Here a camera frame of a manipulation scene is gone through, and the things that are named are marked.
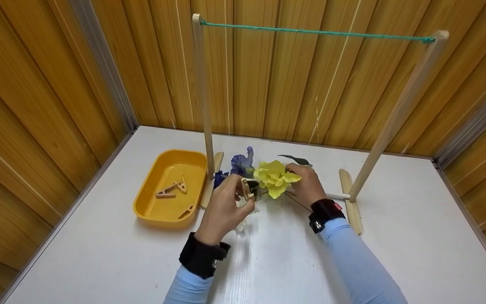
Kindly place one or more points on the yellow artificial flower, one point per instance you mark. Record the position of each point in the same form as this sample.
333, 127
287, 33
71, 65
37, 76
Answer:
273, 177

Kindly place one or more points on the person's right fingers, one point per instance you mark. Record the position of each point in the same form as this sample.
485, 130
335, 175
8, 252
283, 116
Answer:
297, 169

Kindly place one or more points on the white artificial flower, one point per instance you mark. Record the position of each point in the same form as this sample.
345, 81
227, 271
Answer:
244, 223

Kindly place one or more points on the person's left thumb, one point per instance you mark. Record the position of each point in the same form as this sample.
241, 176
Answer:
246, 207

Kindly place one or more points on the purple artificial flower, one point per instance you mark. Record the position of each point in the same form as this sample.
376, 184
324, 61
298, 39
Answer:
239, 164

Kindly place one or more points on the person's left fingers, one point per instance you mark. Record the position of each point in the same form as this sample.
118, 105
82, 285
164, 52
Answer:
228, 182

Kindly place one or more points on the wooden drying rack frame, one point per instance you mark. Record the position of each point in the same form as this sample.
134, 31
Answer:
399, 109

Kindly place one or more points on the dark green artificial leaf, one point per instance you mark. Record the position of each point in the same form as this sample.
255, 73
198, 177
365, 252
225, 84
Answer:
297, 159

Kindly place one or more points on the person's left hand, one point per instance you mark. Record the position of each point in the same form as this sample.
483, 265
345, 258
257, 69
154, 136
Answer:
222, 211

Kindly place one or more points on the person's right forearm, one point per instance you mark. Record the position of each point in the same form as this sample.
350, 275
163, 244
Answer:
361, 266

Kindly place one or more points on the wooden clothespin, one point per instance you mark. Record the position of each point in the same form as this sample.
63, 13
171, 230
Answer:
165, 195
170, 187
182, 185
246, 188

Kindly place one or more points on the person's right hand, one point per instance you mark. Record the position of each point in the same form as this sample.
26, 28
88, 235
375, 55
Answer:
308, 188

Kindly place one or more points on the yellow plastic tray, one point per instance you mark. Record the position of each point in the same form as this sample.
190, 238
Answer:
158, 209

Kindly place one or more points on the black wrist band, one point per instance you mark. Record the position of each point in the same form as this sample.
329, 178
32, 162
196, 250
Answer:
325, 213
203, 255

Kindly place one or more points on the person's left forearm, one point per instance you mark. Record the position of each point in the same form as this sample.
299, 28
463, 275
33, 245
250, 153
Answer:
188, 287

